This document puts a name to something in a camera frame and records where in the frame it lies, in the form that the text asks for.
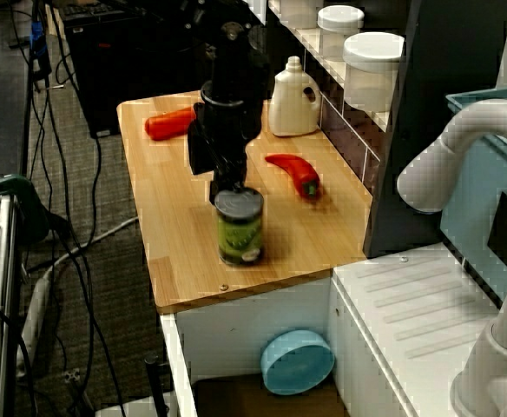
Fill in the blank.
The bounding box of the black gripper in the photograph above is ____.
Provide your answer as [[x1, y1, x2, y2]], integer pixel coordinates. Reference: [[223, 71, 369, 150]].
[[187, 102, 266, 206]]

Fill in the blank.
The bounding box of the green labelled tin can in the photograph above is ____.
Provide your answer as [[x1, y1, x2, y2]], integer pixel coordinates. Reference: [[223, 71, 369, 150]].
[[214, 187, 266, 267]]

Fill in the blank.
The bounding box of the orange red toy sausage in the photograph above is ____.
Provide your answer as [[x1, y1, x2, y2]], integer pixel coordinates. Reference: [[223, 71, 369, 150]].
[[144, 105, 198, 142]]

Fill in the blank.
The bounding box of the white toy kitchen sink unit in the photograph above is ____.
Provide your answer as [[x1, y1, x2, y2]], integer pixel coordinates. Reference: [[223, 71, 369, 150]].
[[160, 242, 507, 417]]

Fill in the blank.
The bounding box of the red toy chili pepper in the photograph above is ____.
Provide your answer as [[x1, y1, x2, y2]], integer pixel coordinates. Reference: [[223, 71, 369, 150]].
[[265, 154, 324, 203]]

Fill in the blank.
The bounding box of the white detergent bottle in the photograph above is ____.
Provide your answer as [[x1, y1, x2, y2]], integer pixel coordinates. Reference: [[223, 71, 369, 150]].
[[268, 56, 323, 138]]

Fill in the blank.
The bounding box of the black computer tower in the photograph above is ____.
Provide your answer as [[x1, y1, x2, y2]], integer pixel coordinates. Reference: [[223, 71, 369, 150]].
[[62, 8, 202, 140]]

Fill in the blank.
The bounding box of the tall clear jar white lid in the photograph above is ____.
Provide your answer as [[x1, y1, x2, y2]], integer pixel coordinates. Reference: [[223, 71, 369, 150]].
[[342, 32, 406, 115]]

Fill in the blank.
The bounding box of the dark shelf unit with tiles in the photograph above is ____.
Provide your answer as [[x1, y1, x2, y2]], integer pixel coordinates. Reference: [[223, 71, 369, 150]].
[[261, 0, 507, 261]]

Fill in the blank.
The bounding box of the small clear jar white lid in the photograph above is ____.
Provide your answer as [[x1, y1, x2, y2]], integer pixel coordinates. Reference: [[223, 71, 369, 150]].
[[317, 4, 366, 62]]

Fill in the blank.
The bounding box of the light blue plastic bowl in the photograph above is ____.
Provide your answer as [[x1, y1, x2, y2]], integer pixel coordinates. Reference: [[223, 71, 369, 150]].
[[260, 329, 336, 396]]

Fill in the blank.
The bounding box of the green clamp tool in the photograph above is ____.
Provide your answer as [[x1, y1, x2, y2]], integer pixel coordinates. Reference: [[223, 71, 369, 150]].
[[0, 173, 50, 244]]

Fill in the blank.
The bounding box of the black stand pole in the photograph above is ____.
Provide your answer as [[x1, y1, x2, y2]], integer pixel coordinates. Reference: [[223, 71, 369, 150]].
[[143, 354, 171, 417]]

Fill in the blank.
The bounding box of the black keyboard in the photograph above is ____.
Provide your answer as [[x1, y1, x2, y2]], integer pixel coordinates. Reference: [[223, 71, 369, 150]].
[[57, 0, 150, 21]]

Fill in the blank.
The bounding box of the grey toy faucet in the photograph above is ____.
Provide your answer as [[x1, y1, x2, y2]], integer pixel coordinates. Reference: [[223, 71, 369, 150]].
[[397, 99, 507, 417]]

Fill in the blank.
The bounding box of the dark desk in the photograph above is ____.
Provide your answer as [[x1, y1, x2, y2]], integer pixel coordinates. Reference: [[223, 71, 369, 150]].
[[0, 0, 36, 186]]

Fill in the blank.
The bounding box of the blue plastic bin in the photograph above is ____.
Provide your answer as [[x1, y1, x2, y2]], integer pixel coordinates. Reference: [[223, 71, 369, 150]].
[[439, 84, 507, 310]]

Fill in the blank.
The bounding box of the black cable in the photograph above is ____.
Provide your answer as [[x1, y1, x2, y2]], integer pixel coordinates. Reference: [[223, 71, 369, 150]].
[[69, 136, 103, 251], [0, 301, 37, 417]]

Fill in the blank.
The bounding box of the white floor cable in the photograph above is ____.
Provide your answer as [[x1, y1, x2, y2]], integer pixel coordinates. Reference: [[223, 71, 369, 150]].
[[16, 216, 141, 368]]

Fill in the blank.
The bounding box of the blue cable tag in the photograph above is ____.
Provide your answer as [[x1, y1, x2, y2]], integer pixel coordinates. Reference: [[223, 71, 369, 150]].
[[30, 19, 49, 60]]

